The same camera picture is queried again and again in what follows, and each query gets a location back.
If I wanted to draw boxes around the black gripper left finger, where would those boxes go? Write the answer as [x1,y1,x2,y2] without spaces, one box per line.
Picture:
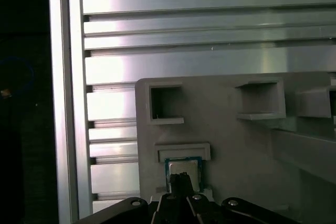
[78,172,185,224]

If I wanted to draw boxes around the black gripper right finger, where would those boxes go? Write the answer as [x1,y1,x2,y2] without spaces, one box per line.
[180,172,302,224]

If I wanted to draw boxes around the grey parts rack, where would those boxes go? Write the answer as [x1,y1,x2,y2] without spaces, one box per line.
[134,71,336,224]

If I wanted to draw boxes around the blue cable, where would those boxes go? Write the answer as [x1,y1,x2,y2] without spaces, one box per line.
[0,58,35,99]

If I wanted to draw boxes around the CPU with silver top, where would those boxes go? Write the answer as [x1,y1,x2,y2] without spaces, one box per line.
[164,156,205,194]

